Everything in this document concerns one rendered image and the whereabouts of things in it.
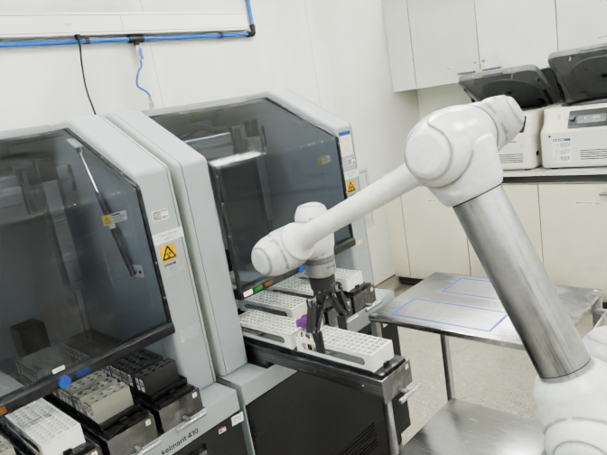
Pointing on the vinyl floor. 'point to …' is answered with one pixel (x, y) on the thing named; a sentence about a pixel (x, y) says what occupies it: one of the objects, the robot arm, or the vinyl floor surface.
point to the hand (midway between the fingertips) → (331, 338)
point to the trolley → (467, 425)
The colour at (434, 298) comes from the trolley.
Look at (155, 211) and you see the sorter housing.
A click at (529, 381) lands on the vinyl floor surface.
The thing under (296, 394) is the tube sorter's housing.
